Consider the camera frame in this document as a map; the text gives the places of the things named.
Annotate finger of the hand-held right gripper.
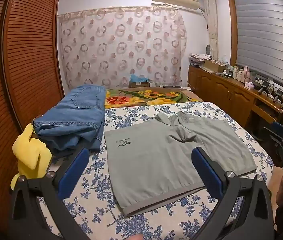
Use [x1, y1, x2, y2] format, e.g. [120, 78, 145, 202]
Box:
[270, 121, 283, 142]

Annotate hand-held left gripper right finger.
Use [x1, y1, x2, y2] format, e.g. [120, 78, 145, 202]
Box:
[191, 147, 274, 240]

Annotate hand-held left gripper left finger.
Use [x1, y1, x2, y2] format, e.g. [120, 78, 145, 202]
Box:
[10, 147, 90, 240]

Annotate grey pants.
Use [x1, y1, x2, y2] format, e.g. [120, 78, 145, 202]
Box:
[103, 111, 257, 217]

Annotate blue floral bedsheet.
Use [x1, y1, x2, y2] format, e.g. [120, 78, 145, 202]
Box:
[38, 102, 274, 240]

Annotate yellow plush toy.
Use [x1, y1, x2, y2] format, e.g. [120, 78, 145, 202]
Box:
[10, 124, 53, 189]

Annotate blue denim jeans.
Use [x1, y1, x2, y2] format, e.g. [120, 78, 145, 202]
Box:
[32, 85, 107, 157]

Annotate white bottles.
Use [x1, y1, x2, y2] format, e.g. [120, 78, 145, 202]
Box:
[233, 66, 243, 80]

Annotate wooden cabinet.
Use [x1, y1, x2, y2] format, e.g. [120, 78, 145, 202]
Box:
[188, 65, 283, 137]

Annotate colourful flower blanket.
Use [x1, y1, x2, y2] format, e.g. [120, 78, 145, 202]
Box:
[105, 87, 199, 109]

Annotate stack of papers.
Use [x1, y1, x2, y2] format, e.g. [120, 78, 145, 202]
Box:
[189, 53, 213, 67]

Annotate wooden louvred wardrobe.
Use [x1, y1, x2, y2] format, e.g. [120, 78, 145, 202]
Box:
[0, 0, 65, 230]

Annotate white lace curtain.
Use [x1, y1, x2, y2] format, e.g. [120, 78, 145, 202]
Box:
[201, 0, 219, 57]

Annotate ring patterned wall curtain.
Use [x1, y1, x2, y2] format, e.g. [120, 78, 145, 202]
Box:
[57, 7, 188, 92]

